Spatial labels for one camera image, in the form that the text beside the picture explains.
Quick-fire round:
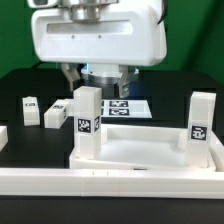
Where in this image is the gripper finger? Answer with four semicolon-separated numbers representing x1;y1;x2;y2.
115;66;138;98
62;63;80;90

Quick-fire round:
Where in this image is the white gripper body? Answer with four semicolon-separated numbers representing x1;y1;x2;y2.
31;0;167;66

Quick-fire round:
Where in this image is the white desk top tray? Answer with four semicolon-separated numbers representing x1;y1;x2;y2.
69;124;216;172

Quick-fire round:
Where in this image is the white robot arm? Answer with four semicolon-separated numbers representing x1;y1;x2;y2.
27;0;167;98

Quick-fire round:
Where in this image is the white U-shaped marker base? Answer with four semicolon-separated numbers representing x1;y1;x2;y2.
43;98;153;129

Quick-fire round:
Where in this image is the white L-shaped obstacle fence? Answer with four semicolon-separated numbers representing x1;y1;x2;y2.
0;133;224;199

